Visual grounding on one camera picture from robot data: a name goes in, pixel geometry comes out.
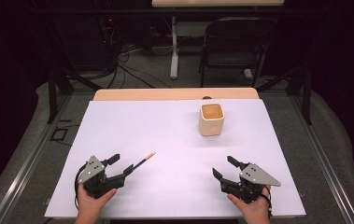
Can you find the black horizontal frame bar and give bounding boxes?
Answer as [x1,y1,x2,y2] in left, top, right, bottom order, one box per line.
[34,7,322,16]

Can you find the white desk leg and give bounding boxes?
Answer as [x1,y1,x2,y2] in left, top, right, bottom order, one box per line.
[169,16,180,80]

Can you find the person's left hand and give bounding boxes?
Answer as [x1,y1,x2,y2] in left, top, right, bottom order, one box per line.
[76,184,118,220]

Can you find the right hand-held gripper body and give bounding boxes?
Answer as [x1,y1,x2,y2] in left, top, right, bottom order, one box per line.
[220,162,281,204]

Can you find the white table board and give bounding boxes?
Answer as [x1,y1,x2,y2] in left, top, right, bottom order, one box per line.
[44,98,307,218]

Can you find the dark equipment with red light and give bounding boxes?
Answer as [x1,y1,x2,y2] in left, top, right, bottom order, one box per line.
[98,15,118,41]

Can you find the black metal frame stand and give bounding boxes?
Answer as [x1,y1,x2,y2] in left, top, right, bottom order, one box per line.
[47,66,103,125]
[256,65,313,126]

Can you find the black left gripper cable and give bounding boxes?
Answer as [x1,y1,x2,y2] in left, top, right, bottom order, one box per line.
[74,165,89,210]

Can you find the wooden table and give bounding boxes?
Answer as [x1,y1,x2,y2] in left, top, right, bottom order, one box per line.
[92,87,261,102]

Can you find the person's right hand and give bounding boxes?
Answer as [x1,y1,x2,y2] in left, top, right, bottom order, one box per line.
[226,185,273,220]

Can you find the bundle of floor cables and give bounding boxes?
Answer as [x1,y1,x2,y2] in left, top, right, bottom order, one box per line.
[84,40,173,90]

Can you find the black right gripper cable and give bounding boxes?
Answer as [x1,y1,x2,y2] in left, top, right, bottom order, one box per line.
[260,185,274,218]

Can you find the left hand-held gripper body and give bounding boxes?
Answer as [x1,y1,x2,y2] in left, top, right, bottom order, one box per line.
[77,155,126,200]

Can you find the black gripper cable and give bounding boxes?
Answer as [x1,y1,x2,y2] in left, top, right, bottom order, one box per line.
[260,185,274,218]
[74,165,89,210]

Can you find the aluminium floor rail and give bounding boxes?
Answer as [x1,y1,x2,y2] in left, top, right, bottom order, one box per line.
[0,94,73,224]
[290,94,354,224]

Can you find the black folding chair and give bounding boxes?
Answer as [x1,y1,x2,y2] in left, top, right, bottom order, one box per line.
[198,17,276,89]

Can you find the cream square cup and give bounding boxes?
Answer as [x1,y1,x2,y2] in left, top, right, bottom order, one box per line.
[198,103,226,137]

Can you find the dark pencil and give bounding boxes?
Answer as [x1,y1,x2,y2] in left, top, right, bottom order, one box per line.
[132,151,156,171]

